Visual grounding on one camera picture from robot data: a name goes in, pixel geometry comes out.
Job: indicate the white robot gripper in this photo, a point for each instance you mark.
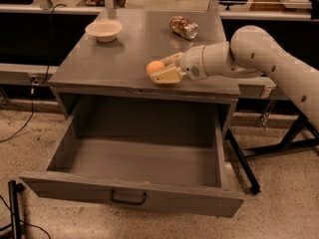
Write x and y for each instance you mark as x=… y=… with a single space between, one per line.
x=191 y=63

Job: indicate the orange round can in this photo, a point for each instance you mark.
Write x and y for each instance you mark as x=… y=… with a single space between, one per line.
x=155 y=66

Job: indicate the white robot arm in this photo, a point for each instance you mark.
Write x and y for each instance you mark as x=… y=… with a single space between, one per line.
x=250 y=52

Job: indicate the brown silver can lying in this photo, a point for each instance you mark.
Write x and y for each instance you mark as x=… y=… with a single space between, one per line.
x=183 y=27

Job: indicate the grey cabinet counter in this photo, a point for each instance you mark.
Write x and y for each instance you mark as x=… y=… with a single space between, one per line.
x=118 y=68

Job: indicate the grey open top drawer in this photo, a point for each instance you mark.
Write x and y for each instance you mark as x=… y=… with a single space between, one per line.
x=171 y=150

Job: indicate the beige bowl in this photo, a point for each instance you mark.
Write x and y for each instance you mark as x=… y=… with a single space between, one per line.
x=104 y=30

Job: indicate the black stand bottom left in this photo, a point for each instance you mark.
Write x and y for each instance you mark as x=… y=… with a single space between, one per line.
x=14 y=223

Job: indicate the black metal frame legs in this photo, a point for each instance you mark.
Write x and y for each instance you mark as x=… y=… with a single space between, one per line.
x=288 y=143

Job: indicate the black drawer handle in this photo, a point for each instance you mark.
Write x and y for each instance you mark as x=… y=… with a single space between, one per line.
x=126 y=198

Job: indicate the grey side rail bench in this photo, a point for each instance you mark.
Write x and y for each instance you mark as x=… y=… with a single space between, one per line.
x=25 y=75

